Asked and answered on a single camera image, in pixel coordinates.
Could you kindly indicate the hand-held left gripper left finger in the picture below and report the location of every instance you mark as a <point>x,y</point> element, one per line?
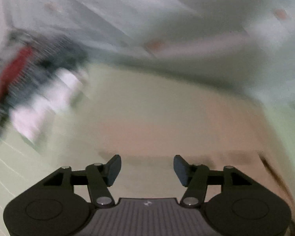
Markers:
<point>114,169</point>

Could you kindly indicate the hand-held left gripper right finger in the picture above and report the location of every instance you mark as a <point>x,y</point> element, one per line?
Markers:
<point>180,169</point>

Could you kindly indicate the beige long-sleeve garment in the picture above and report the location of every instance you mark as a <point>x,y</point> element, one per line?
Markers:
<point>174,127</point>

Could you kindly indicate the green grid mat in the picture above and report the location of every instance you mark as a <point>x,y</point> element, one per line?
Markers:
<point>27,172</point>

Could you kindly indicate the white garment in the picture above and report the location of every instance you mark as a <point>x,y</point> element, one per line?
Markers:
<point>34,118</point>

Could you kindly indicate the denim jeans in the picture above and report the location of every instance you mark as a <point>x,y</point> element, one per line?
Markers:
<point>71,54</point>

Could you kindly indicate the dark striped garment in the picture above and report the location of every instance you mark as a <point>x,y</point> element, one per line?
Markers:
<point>36,71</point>

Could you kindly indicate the red garment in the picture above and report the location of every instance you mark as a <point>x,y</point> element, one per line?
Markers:
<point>13,73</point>

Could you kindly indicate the light blue printed bedsheet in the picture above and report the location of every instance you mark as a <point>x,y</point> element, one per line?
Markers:
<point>186,17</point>

